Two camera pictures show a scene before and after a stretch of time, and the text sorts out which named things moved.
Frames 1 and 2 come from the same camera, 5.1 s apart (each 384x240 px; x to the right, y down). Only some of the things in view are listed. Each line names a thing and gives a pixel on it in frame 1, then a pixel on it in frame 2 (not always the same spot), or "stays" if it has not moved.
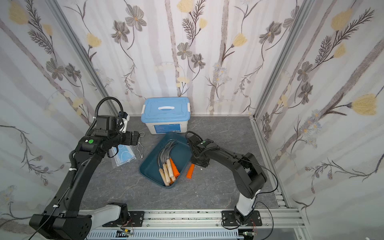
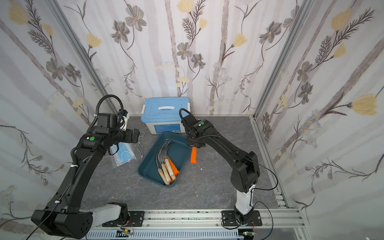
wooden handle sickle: (160, 170) stays
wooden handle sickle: (164, 165) stays
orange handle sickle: (175, 169) stays
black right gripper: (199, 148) to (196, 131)
